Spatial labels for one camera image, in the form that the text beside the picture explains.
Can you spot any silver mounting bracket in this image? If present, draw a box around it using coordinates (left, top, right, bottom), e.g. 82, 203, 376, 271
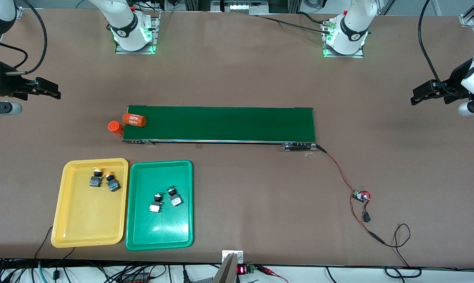
222, 250, 244, 265

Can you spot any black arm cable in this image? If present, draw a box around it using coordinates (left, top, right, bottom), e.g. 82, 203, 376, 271
0, 0, 48, 75
418, 0, 471, 98

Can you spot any grey metal bar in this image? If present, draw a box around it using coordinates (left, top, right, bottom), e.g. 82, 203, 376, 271
212, 253, 238, 283

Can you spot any aluminium profile frame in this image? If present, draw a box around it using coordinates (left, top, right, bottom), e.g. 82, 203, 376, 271
184, 0, 302, 16

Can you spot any green plastic tray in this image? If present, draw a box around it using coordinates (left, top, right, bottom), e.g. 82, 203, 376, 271
125, 160, 194, 251

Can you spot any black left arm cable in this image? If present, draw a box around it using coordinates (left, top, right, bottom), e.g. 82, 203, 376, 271
418, 0, 471, 98

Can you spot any red black supply cable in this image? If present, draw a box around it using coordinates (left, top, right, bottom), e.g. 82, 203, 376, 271
349, 191, 386, 245

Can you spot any red black conveyor cable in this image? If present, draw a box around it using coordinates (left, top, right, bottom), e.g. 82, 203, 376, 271
315, 145, 357, 194

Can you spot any yellow push button switch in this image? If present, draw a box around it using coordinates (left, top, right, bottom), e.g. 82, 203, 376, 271
104, 171, 120, 192
89, 167, 104, 187

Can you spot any thin black looped cable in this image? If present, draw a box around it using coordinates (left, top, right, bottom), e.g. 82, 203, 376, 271
384, 223, 422, 277

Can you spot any yellow plastic tray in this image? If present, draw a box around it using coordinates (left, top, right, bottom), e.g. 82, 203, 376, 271
50, 158, 129, 249

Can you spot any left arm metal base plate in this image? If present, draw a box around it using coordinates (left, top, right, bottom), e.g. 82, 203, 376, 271
323, 20, 365, 59

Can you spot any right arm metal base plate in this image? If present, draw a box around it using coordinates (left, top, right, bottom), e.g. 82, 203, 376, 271
115, 12, 160, 55

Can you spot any red clip lead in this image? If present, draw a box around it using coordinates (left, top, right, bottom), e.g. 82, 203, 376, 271
260, 266, 288, 283

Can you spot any green push button switch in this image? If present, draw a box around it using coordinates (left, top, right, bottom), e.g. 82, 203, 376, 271
166, 186, 182, 207
149, 193, 163, 213

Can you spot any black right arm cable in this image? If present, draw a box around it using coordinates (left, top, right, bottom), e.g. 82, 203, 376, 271
0, 0, 48, 75

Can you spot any black base power cable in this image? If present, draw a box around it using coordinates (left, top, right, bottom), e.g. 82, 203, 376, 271
256, 12, 334, 34

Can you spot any green conveyor belt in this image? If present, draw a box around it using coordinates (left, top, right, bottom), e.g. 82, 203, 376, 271
121, 105, 318, 152

